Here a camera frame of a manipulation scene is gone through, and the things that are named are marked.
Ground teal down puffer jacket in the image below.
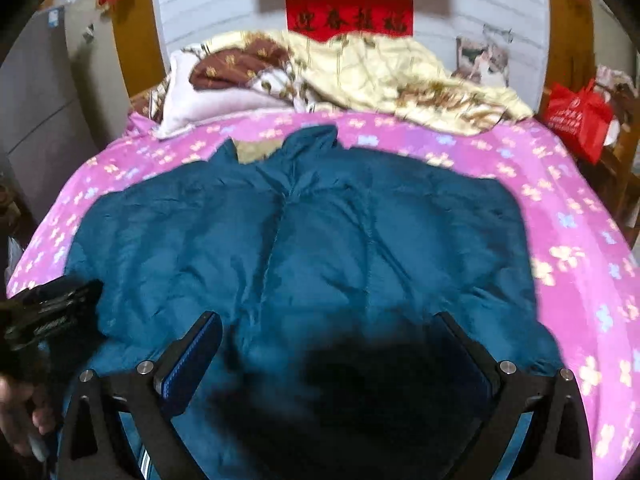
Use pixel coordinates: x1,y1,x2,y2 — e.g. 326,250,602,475
60,125,562,479

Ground person's left hand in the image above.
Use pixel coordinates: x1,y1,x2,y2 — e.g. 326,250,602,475
1,375,56,457

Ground pink floral bed sheet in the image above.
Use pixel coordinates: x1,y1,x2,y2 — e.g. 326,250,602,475
8,110,639,479

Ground grey wardrobe cabinet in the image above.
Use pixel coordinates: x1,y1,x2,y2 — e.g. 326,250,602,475
1,6,98,221

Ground light pink pillow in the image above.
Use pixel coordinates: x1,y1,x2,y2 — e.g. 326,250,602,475
154,50,292,140

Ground wooden shelf unit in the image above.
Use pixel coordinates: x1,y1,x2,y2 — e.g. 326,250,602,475
578,65,639,247

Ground red shopping bag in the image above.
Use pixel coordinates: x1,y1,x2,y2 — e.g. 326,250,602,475
544,79,614,165

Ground cream floral quilt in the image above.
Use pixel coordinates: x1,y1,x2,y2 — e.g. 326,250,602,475
130,28,535,137

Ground red banner with black characters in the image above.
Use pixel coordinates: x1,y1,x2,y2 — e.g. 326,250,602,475
285,0,414,42

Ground photo poster on wall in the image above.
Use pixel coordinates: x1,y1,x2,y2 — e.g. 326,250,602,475
454,24,513,88

